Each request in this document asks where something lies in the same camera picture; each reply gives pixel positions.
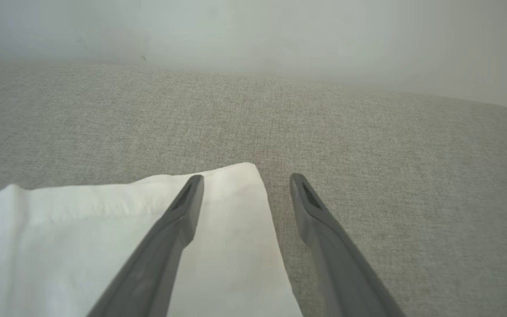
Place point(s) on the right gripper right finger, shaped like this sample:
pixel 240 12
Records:
pixel 341 264

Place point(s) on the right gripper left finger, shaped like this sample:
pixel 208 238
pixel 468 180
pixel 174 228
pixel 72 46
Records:
pixel 156 264

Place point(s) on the red Bulls jersey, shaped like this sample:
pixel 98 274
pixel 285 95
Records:
pixel 60 246

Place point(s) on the grey fabric sofa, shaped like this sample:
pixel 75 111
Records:
pixel 368 132

